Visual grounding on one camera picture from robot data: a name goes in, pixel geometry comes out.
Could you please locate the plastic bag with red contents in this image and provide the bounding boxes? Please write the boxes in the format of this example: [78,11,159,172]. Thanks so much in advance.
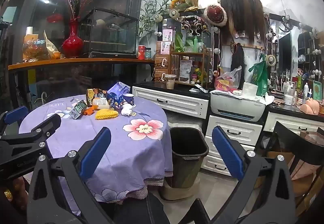
[215,66,243,93]

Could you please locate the red embroidered hat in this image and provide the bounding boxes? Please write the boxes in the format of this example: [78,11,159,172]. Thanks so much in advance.
[204,4,227,28]

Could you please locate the hanging hair extensions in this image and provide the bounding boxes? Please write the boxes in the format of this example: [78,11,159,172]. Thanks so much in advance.
[219,0,265,46]

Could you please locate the glass bird cage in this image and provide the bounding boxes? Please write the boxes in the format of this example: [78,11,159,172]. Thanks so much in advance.
[80,7,139,59]

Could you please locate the black wig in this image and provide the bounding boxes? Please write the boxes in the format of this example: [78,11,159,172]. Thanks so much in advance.
[230,43,246,83]

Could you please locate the white dark pouch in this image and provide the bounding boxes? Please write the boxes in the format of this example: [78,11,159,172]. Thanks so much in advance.
[179,59,191,83]

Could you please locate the green shopping bag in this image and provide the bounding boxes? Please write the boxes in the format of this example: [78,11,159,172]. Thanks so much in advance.
[248,60,269,95]

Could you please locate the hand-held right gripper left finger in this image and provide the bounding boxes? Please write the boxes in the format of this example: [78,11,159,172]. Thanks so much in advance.
[27,126,114,224]

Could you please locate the dark blue paper cup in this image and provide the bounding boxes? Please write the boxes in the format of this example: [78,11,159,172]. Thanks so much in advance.
[122,93,136,107]

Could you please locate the white drawer cabinet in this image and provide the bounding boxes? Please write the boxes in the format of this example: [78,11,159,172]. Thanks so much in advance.
[132,86,210,119]

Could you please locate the green milk carton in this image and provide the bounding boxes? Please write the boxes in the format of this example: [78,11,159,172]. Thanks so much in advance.
[69,100,88,120]

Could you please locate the orange yellow snack packet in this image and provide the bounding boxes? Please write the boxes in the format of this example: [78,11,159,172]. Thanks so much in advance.
[92,98,110,110]

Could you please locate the wooden-edged counter shelf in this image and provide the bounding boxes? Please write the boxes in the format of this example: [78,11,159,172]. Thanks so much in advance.
[8,58,155,70]

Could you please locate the black chair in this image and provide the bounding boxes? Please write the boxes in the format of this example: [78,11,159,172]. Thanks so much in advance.
[263,121,324,214]

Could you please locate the red dried branches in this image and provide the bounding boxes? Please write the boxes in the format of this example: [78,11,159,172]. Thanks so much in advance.
[65,0,84,22]

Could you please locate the ornate dark headdress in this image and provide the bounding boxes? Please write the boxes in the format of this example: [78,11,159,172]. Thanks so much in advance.
[180,14,209,36]

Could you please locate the wooden shelf rack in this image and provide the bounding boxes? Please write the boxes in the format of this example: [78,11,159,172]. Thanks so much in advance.
[170,48,211,88]

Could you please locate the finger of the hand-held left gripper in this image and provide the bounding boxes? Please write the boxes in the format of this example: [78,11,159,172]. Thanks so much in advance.
[0,106,29,136]
[0,113,62,164]

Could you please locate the pink card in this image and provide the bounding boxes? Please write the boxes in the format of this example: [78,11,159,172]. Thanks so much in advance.
[162,29,174,42]

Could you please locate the white printer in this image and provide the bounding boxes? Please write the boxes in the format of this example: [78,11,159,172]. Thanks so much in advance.
[210,91,267,122]

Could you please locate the green framed picture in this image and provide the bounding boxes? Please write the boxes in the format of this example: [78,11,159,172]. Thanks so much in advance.
[312,80,323,101]

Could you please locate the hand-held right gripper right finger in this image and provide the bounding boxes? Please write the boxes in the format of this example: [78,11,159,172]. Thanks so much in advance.
[211,125,296,224]

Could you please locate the black-framed mirror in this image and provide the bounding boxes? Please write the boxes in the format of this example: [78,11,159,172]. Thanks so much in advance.
[277,32,293,78]

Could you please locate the person's left hand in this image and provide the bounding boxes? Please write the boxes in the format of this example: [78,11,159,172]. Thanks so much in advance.
[2,176,28,212]

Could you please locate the white vanity drawer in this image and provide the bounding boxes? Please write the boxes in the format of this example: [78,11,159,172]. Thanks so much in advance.
[263,111,324,136]

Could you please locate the orange cardboard box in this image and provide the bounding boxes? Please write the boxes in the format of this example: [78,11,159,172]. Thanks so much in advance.
[24,27,39,45]

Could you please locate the white plush toy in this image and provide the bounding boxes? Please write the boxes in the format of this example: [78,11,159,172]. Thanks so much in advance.
[121,104,134,116]

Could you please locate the dark blue chip bag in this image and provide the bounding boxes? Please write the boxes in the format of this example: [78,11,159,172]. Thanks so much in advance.
[87,88,109,107]

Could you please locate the white hair tool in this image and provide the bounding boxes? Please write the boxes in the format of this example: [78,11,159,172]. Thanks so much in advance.
[190,85,209,94]

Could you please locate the white patterned cushion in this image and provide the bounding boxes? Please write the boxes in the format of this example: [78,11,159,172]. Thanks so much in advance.
[166,111,207,129]

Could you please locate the purple plastic packet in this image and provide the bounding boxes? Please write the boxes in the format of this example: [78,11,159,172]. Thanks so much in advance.
[107,82,131,95]

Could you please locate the pink white box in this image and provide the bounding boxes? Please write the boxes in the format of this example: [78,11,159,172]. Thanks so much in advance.
[157,41,173,56]

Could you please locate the yellow knitted cloth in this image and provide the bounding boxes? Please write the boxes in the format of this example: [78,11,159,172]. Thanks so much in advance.
[95,109,119,120]

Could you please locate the purple floral tablecloth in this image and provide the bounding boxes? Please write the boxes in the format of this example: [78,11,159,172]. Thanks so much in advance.
[19,94,174,203]

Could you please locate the green leafy branches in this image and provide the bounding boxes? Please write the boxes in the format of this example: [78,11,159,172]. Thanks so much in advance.
[138,0,178,37]

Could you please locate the sunflower bouquet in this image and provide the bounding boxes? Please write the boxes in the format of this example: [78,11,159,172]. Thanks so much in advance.
[169,0,206,12]

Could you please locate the row of cosmetic bottles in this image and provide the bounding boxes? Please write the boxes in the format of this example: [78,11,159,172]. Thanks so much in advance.
[270,69,314,107]

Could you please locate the black trash bin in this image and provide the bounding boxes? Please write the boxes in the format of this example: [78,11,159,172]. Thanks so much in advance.
[168,126,210,189]

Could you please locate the red vase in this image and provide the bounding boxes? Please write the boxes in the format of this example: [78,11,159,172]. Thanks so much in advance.
[62,19,84,59]

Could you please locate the white drawer unit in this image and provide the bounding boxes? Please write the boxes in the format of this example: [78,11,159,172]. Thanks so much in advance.
[201,115,264,176]

